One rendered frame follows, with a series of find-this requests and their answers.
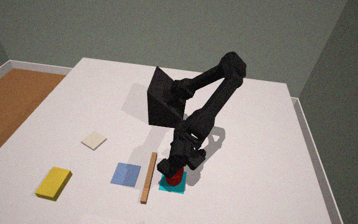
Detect beige flat square tile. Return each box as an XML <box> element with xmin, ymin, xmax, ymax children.
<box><xmin>81</xmin><ymin>131</ymin><xmax>107</xmax><ymax>151</ymax></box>

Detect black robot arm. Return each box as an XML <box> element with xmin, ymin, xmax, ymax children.
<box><xmin>163</xmin><ymin>51</ymin><xmax>247</xmax><ymax>170</ymax></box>

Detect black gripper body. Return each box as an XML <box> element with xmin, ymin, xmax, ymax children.
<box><xmin>157</xmin><ymin>158</ymin><xmax>178</xmax><ymax>179</ymax></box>

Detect yellow rectangular block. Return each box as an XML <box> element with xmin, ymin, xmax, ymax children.
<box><xmin>35</xmin><ymin>166</ymin><xmax>72</xmax><ymax>202</ymax></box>

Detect long wooden beam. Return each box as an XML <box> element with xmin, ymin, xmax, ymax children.
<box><xmin>140</xmin><ymin>152</ymin><xmax>157</xmax><ymax>204</ymax></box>

